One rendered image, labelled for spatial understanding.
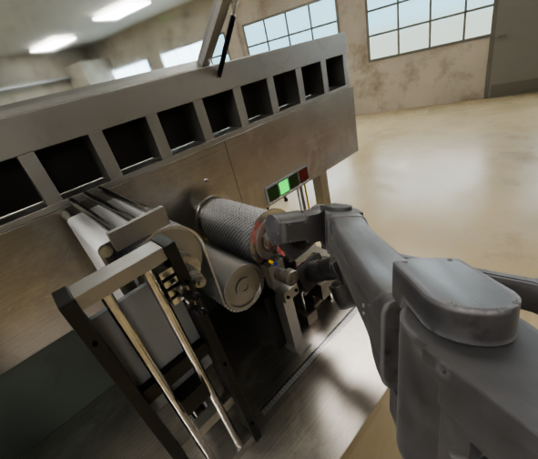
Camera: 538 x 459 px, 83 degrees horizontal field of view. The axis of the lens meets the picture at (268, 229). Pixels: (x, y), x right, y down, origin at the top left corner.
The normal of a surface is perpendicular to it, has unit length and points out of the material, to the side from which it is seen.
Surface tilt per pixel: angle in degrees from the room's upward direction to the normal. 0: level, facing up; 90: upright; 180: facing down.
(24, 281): 90
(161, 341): 90
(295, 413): 0
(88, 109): 90
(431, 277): 19
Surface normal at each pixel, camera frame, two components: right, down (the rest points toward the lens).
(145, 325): 0.67, 0.22
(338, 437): -0.22, -0.85
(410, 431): -0.95, 0.13
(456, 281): -0.07, -0.97
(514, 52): -0.45, 0.53
